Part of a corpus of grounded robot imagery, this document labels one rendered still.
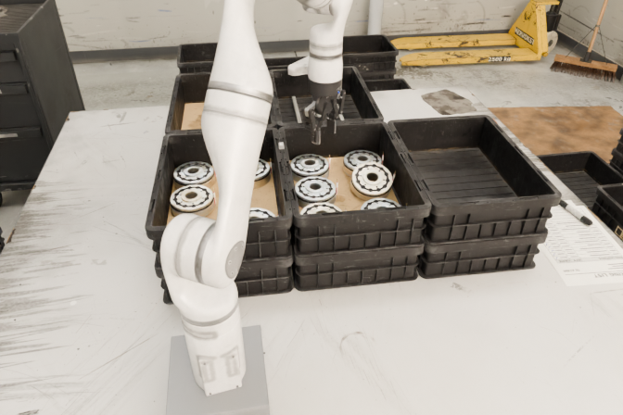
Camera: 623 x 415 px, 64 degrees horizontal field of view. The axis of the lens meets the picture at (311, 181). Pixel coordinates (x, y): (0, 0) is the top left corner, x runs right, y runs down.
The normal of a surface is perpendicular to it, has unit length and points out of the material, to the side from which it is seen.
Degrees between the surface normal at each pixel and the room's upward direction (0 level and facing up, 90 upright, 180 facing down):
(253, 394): 0
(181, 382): 0
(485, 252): 89
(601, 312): 0
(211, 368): 90
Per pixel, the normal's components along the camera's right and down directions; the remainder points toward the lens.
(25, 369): 0.00, -0.82
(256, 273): 0.14, 0.56
